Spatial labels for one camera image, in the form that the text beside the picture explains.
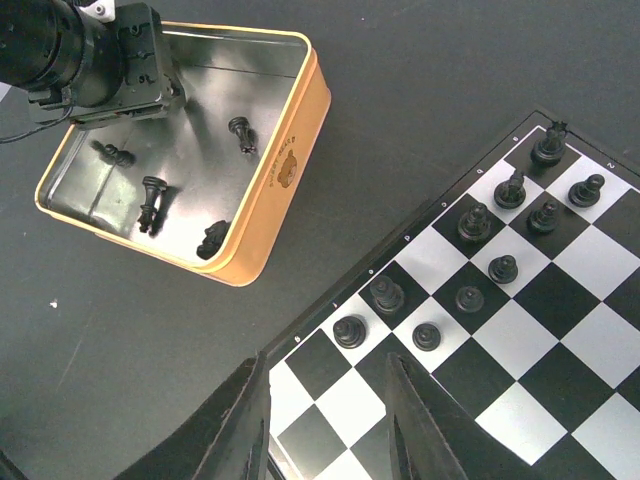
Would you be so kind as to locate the black rook piece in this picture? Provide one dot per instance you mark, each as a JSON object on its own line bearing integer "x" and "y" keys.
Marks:
{"x": 548, "y": 151}

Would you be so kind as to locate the black pawn in tin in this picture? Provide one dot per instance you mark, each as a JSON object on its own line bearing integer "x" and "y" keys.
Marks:
{"x": 110, "y": 154}

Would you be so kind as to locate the black white chessboard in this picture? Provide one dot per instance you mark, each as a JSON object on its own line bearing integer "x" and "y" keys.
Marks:
{"x": 516, "y": 291}

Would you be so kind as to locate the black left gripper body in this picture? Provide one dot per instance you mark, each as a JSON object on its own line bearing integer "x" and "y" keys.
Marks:
{"x": 150, "y": 85}

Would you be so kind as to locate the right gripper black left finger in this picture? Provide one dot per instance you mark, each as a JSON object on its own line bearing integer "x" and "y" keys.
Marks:
{"x": 227, "y": 437}

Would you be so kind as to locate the black king piece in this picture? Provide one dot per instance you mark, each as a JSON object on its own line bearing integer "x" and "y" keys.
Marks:
{"x": 388, "y": 297}

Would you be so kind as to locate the black bishop piece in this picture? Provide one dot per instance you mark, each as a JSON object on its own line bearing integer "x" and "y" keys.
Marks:
{"x": 474, "y": 225}

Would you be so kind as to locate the black knight in tin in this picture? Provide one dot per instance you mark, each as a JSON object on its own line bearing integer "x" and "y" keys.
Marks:
{"x": 213, "y": 240}

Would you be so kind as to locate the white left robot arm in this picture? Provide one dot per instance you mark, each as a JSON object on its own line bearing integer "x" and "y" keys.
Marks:
{"x": 92, "y": 70}

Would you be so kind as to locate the black pawn on board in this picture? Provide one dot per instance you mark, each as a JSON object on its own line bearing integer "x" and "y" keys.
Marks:
{"x": 586, "y": 193}

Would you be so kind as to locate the yellow bear tin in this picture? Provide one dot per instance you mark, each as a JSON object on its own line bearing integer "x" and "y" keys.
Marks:
{"x": 271, "y": 77}

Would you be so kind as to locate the black chess piece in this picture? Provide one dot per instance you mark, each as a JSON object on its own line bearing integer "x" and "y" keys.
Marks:
{"x": 511, "y": 193}

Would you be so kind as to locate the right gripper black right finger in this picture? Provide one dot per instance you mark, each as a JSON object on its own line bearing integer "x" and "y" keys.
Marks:
{"x": 431, "y": 436}

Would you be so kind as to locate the black rook in tin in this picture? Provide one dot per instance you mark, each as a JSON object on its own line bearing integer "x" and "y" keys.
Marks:
{"x": 240, "y": 127}

